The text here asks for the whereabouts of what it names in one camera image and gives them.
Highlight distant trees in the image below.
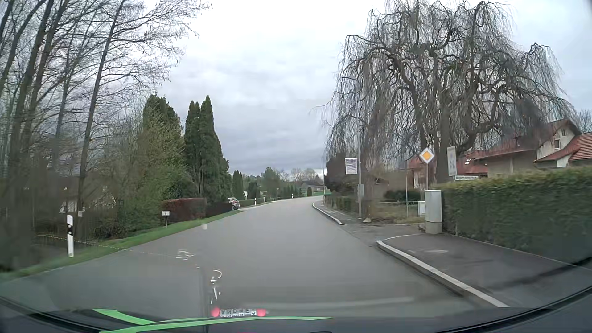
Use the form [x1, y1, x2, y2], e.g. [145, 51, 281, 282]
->
[231, 166, 324, 200]

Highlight row of white marker posts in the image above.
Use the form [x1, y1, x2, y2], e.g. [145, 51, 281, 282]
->
[253, 193, 302, 206]

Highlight grey asphalt road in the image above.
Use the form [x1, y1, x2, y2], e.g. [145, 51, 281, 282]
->
[0, 196, 482, 320]

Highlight tall dark conifer trees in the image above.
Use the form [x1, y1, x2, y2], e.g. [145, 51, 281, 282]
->
[142, 94, 232, 204]

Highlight reddish brown hedge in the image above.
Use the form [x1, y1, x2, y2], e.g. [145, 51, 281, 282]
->
[161, 198, 232, 224]

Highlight yellow diamond road sign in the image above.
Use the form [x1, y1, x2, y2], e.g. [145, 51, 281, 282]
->
[419, 147, 435, 191]

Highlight grey street cabinet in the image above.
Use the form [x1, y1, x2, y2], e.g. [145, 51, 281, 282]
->
[424, 190, 443, 235]

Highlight low house with red roof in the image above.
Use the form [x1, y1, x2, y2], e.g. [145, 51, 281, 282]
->
[406, 150, 489, 190]

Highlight green bush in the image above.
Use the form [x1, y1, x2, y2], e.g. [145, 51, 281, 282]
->
[111, 153, 195, 232]

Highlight bare weeping willow tree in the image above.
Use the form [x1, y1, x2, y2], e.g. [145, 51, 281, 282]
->
[319, 0, 574, 186]

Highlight grass verge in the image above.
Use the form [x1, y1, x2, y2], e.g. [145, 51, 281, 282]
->
[0, 199, 278, 284]

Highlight car's own bonnet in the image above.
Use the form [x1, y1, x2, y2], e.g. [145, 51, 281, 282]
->
[0, 286, 592, 333]

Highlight cream house behind trees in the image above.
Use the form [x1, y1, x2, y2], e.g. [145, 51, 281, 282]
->
[58, 178, 116, 214]

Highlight grey asphalt pavement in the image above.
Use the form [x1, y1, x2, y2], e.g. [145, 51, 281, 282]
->
[313, 201, 592, 309]

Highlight trimmed green hedge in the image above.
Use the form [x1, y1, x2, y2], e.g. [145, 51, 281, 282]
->
[435, 167, 592, 264]

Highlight house with red tiled roof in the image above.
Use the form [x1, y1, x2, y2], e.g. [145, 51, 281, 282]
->
[472, 118, 592, 178]

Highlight row of bare trees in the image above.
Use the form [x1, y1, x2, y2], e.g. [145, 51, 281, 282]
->
[0, 0, 209, 269]

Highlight lamp post with white board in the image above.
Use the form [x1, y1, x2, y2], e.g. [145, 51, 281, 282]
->
[344, 125, 366, 219]

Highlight wire fence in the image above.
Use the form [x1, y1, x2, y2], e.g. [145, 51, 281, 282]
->
[324, 194, 422, 220]

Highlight white rectangular sign on post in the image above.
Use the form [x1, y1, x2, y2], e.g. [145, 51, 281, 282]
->
[446, 146, 458, 182]

